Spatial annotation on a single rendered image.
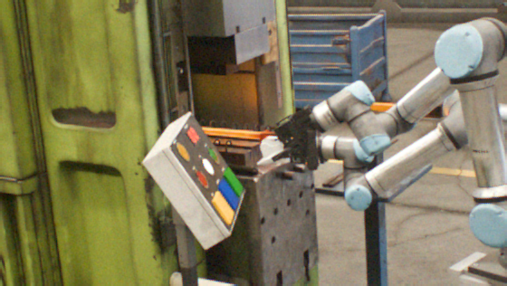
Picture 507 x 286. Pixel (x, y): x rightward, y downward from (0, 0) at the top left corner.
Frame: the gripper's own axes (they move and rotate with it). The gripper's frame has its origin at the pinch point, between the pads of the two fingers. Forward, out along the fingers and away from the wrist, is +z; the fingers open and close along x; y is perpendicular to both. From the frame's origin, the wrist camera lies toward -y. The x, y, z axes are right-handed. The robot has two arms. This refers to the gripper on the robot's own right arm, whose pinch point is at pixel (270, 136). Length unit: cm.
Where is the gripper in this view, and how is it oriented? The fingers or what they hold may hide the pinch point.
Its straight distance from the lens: 297.0
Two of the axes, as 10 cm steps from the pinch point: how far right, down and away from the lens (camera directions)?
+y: 1.0, 9.6, 2.6
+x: 5.6, -2.7, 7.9
